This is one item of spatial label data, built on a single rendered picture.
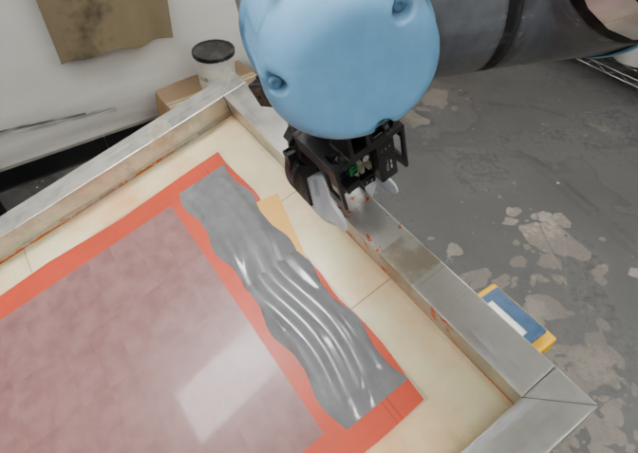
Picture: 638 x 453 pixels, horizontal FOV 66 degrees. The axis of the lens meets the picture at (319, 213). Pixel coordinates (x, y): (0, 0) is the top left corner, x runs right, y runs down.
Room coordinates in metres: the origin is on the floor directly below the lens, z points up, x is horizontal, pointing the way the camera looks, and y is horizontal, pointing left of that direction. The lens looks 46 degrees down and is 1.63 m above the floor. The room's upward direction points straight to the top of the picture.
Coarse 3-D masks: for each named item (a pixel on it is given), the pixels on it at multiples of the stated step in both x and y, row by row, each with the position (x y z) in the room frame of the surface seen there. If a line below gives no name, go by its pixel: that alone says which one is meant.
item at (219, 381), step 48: (192, 336) 0.26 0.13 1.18; (240, 336) 0.26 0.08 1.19; (144, 384) 0.22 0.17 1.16; (192, 384) 0.22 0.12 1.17; (240, 384) 0.21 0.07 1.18; (288, 384) 0.21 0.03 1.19; (96, 432) 0.18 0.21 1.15; (144, 432) 0.18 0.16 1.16; (192, 432) 0.17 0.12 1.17; (240, 432) 0.17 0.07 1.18; (288, 432) 0.17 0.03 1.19; (336, 432) 0.16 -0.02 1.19; (384, 432) 0.16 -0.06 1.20
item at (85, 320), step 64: (64, 256) 0.39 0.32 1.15; (128, 256) 0.38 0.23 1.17; (192, 256) 0.36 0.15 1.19; (0, 320) 0.31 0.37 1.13; (64, 320) 0.30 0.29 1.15; (128, 320) 0.29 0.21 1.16; (192, 320) 0.28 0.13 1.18; (0, 384) 0.24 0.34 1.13; (64, 384) 0.23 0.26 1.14; (0, 448) 0.17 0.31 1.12
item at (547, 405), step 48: (192, 96) 0.60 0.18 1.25; (240, 96) 0.58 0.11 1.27; (144, 144) 0.52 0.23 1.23; (48, 192) 0.46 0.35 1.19; (96, 192) 0.47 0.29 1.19; (0, 240) 0.40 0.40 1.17; (384, 240) 0.32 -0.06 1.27; (432, 288) 0.26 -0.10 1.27; (480, 336) 0.21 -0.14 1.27; (528, 384) 0.17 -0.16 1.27; (528, 432) 0.14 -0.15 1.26
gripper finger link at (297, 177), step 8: (288, 152) 0.35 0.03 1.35; (288, 160) 0.34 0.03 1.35; (296, 160) 0.35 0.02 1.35; (288, 168) 0.34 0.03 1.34; (296, 168) 0.34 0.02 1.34; (304, 168) 0.34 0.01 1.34; (312, 168) 0.35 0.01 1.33; (288, 176) 0.34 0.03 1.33; (296, 176) 0.34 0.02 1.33; (304, 176) 0.34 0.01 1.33; (296, 184) 0.34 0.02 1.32; (304, 184) 0.34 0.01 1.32; (304, 192) 0.35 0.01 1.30
